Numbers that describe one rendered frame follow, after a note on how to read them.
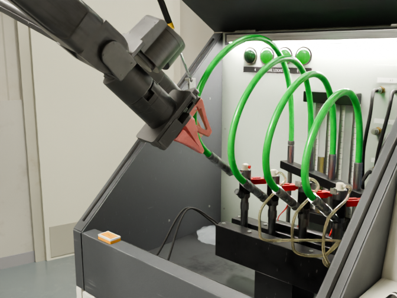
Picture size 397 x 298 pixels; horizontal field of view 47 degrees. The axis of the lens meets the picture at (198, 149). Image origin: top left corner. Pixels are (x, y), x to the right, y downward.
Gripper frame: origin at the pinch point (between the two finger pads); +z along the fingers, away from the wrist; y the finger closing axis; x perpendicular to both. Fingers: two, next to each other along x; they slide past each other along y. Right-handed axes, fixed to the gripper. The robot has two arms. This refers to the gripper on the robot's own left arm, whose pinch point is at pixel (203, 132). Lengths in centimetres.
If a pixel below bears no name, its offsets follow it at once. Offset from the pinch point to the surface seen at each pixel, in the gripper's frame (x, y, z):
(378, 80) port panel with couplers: -38.3, -10.7, 26.3
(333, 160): -14.5, -7.9, 27.6
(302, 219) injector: 2.0, -7.7, 27.5
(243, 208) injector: 3.0, 7.7, 23.5
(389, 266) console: 6.1, -26.5, 34.3
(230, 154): 2.6, -6.9, 4.3
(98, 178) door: -33, 231, 60
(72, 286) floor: 36, 201, 78
